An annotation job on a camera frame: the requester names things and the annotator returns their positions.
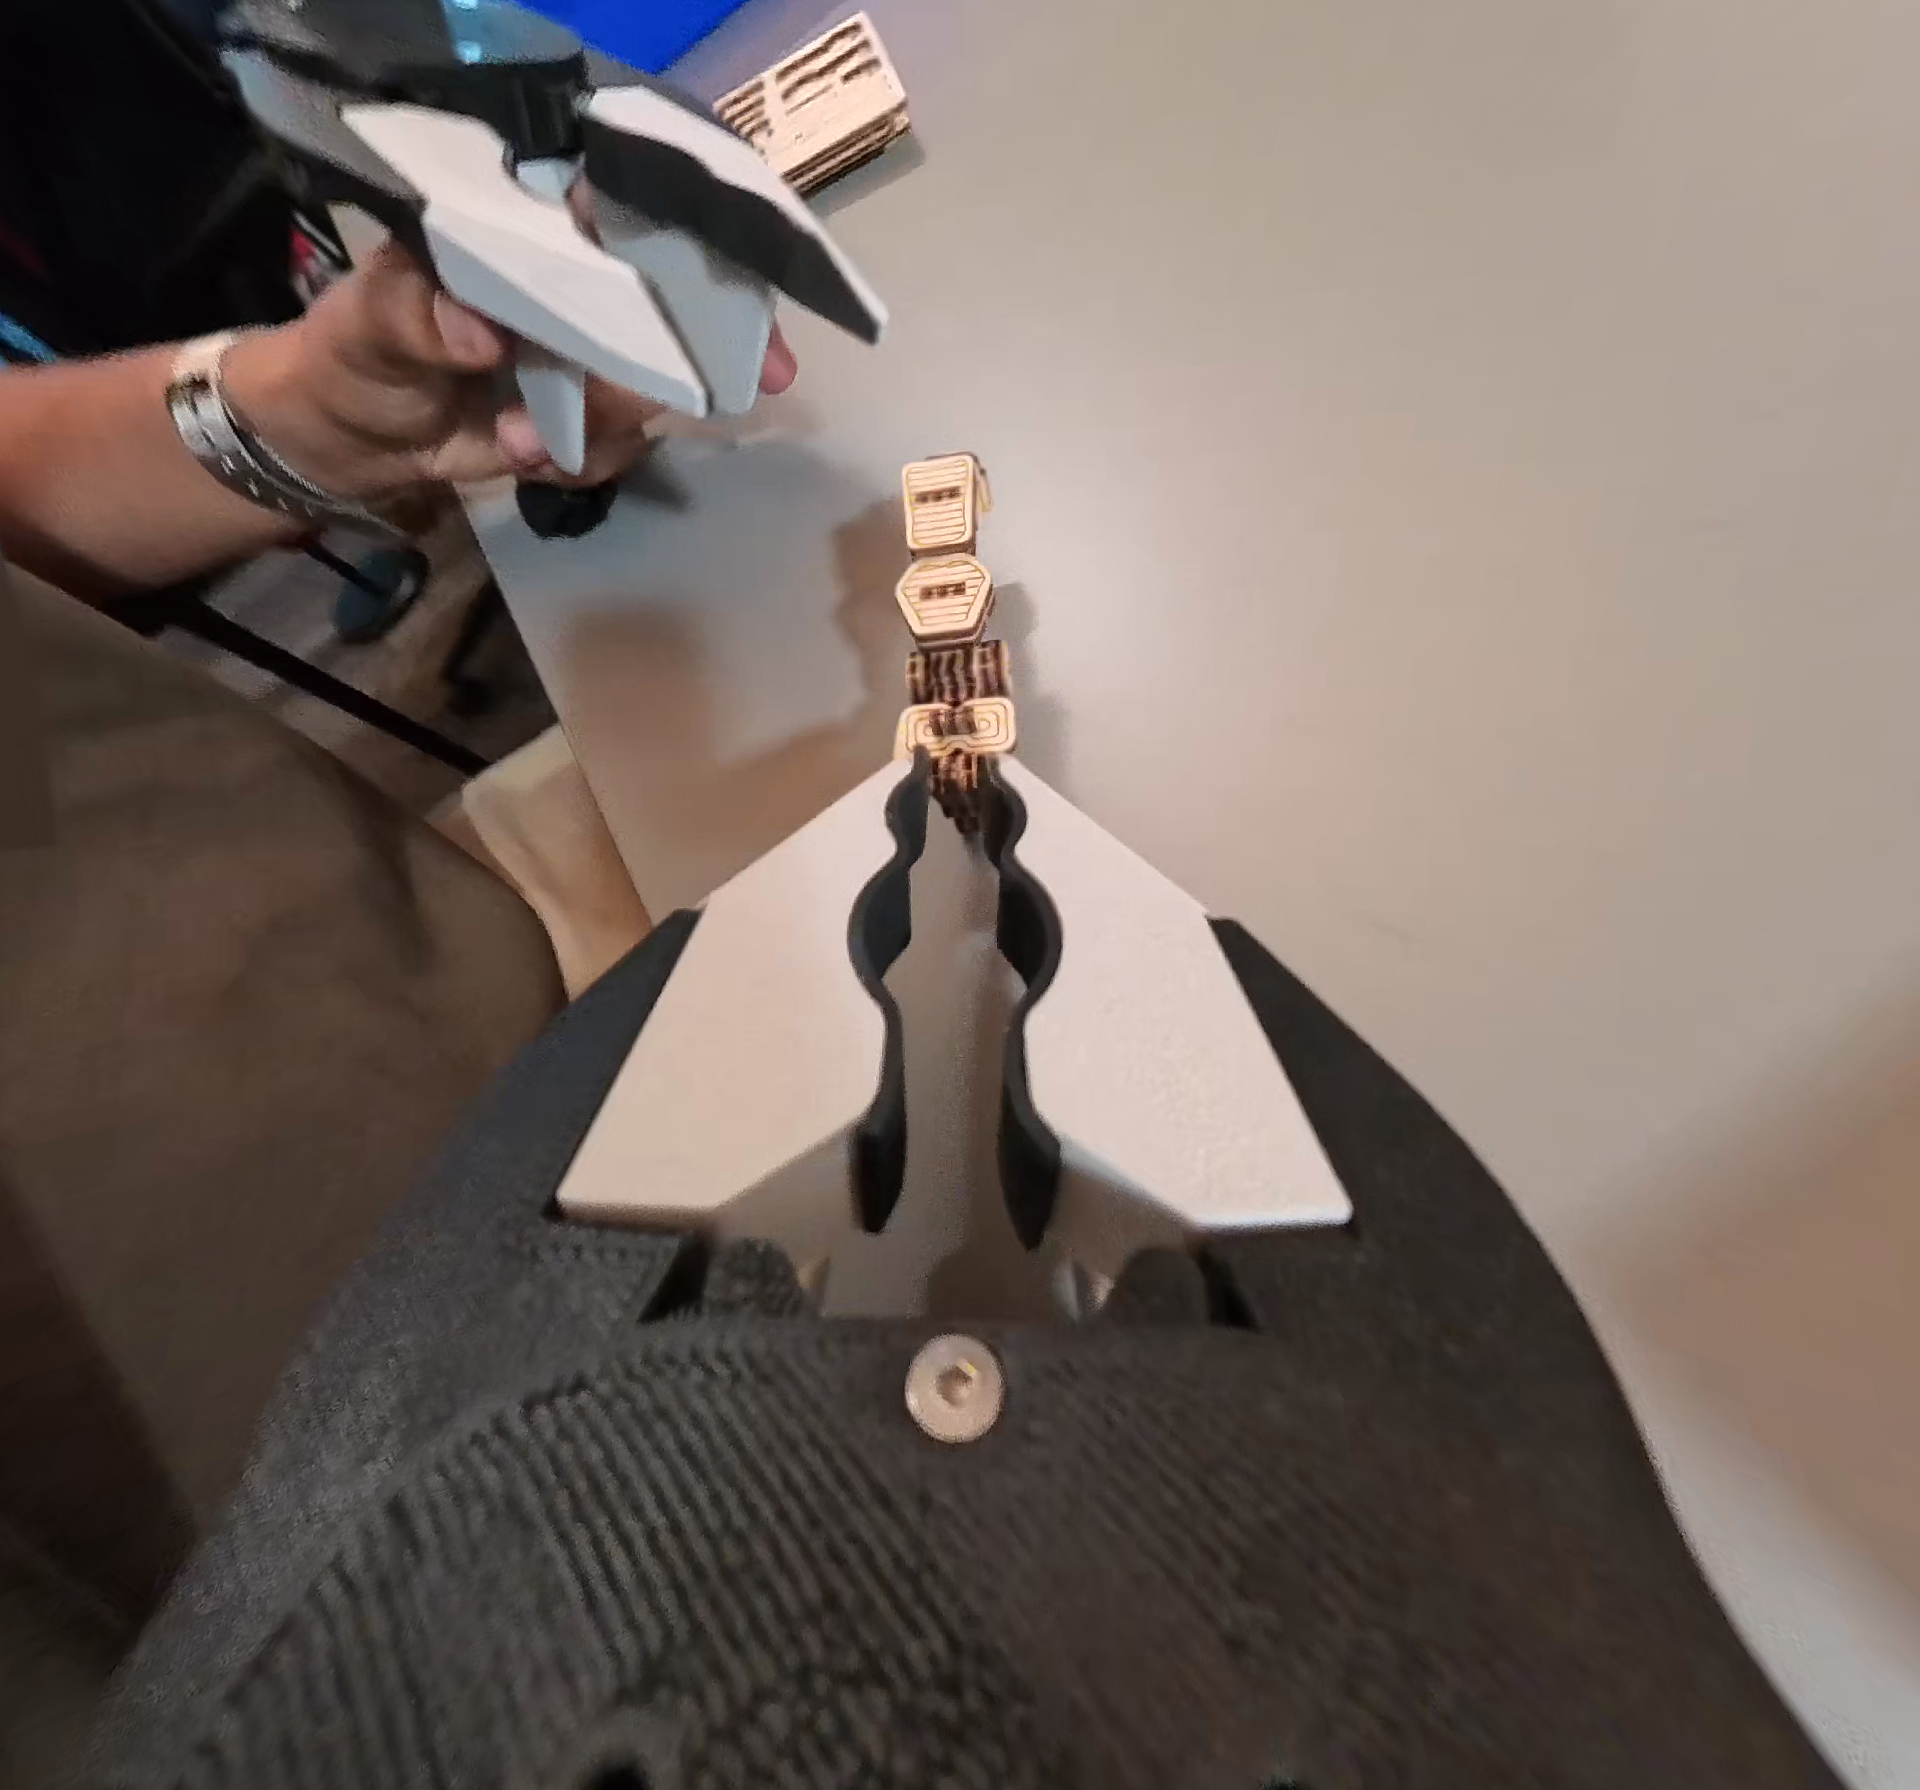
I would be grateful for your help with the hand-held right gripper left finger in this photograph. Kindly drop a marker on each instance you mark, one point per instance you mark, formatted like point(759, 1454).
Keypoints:
point(721, 1070)

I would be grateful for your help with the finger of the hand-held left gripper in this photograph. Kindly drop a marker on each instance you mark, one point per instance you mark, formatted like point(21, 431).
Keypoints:
point(525, 261)
point(705, 322)

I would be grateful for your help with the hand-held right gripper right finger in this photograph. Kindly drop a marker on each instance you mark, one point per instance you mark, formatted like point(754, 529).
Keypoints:
point(1170, 1070)

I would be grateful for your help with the wooden bridge model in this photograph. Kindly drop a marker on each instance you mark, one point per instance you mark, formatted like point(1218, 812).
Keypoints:
point(949, 599)

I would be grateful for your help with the person's left forearm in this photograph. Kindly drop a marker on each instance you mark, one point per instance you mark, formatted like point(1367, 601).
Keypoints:
point(90, 470)

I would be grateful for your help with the grey desk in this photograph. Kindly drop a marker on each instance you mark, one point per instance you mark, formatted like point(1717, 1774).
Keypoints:
point(1425, 470)

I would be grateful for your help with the person's left hand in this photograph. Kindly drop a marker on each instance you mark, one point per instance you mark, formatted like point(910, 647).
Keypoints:
point(375, 380)

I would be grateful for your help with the stack of wooden puzzle sheets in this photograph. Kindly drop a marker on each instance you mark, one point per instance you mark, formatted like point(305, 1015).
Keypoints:
point(820, 103)

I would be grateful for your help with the silver wristwatch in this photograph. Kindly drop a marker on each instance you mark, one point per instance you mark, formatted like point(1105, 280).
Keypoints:
point(205, 418)

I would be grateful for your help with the black stand base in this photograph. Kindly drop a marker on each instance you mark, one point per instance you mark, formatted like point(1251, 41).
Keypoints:
point(375, 590)

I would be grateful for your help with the person's brown clothing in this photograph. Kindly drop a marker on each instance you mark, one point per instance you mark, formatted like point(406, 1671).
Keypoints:
point(270, 996)

